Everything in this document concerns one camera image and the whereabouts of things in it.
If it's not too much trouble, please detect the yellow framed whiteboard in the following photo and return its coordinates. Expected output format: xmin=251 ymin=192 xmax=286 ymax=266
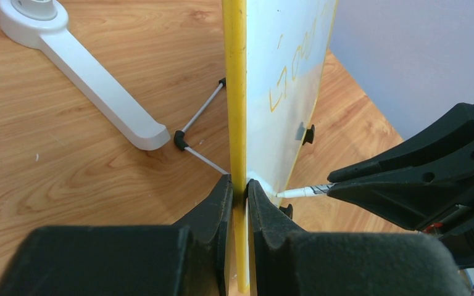
xmin=222 ymin=1 xmax=338 ymax=293

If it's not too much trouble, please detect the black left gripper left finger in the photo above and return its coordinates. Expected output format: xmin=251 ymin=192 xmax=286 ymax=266
xmin=0 ymin=175 xmax=233 ymax=295

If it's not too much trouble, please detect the wire whiteboard back stand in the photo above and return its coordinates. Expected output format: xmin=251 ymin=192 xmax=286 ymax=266
xmin=173 ymin=77 xmax=229 ymax=175

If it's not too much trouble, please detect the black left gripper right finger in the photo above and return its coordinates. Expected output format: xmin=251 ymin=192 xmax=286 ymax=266
xmin=247 ymin=180 xmax=470 ymax=295

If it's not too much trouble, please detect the white stand base foot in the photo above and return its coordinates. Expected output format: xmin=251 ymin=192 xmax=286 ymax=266
xmin=0 ymin=0 xmax=170 ymax=150

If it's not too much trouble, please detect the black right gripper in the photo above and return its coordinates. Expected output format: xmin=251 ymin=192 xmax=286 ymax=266
xmin=327 ymin=103 xmax=474 ymax=268

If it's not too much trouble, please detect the black whiteboard foot clip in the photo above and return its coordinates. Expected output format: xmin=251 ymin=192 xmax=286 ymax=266
xmin=302 ymin=125 xmax=315 ymax=146
xmin=279 ymin=203 xmax=294 ymax=220

